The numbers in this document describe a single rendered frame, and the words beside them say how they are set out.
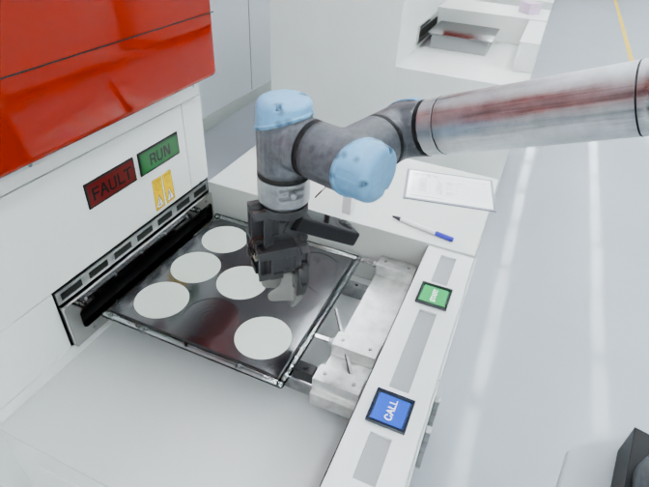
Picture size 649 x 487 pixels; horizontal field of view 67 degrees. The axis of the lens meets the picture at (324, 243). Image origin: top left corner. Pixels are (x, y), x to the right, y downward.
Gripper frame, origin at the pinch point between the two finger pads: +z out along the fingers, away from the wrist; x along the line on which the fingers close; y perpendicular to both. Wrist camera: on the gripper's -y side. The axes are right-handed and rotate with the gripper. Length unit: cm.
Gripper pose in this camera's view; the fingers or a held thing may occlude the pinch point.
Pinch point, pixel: (296, 298)
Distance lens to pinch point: 84.6
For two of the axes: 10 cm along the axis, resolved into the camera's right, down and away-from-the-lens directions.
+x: 3.8, 5.7, -7.3
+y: -9.3, 1.9, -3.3
